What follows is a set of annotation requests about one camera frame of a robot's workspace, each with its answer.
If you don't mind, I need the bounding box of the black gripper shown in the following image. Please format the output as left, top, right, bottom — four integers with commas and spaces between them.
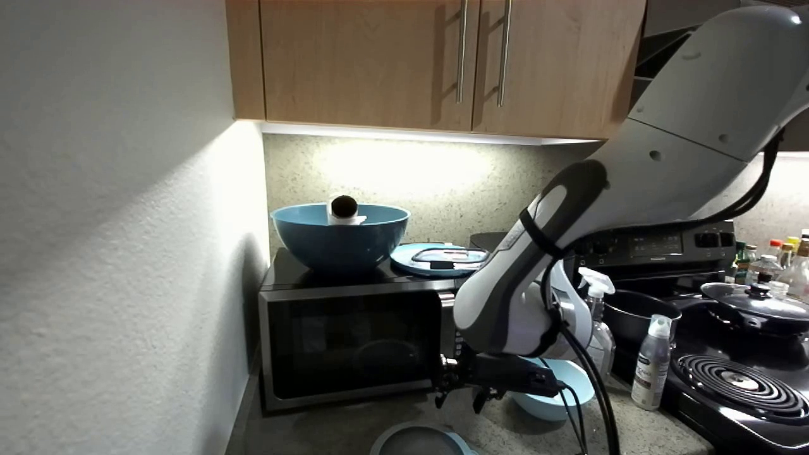
432, 349, 568, 417

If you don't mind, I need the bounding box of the light blue plastic bowl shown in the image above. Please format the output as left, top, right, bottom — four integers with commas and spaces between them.
368, 419, 480, 455

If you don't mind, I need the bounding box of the clear rectangular container lid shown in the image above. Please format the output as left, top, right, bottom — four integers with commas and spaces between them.
411, 244, 490, 278

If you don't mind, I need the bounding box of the glass pot lid with knob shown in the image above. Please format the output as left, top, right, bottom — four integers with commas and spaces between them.
698, 278, 809, 322

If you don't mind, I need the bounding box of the silver black microwave oven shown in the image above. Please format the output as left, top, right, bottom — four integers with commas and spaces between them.
255, 248, 477, 413

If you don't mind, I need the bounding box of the white spray bottle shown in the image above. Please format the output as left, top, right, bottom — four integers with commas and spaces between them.
576, 264, 619, 384

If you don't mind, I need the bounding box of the light blue plate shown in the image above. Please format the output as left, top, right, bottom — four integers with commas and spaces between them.
388, 240, 493, 280

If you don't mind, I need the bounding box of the large blue mixing bowl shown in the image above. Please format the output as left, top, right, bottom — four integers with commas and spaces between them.
269, 200, 413, 274

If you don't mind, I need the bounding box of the black ball on white base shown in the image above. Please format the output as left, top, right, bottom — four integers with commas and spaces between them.
326, 194, 370, 228

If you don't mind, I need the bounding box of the black cooking pot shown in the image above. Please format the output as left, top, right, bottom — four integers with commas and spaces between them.
676, 301, 809, 360

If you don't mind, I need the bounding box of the under cabinet light strip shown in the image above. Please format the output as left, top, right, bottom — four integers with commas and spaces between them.
255, 122, 603, 149

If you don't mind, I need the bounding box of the black coil burner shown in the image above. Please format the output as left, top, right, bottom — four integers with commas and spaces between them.
671, 352, 809, 425

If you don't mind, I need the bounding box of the black electric stove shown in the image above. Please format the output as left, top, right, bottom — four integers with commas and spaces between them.
580, 219, 809, 455

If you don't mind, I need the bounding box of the green glass bottle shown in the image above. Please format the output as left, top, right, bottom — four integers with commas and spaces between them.
731, 240, 758, 285

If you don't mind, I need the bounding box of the red cap condiment bottle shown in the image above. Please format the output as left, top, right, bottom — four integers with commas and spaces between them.
762, 238, 790, 280

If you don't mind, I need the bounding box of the yellow condiment bottle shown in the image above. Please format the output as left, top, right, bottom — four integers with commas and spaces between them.
781, 231, 805, 272

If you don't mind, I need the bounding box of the metal cabinet bar handle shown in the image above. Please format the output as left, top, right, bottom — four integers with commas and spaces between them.
478, 0, 514, 109
437, 0, 471, 103

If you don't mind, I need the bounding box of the wooden wall cabinet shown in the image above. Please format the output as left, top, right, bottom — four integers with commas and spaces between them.
222, 0, 648, 143

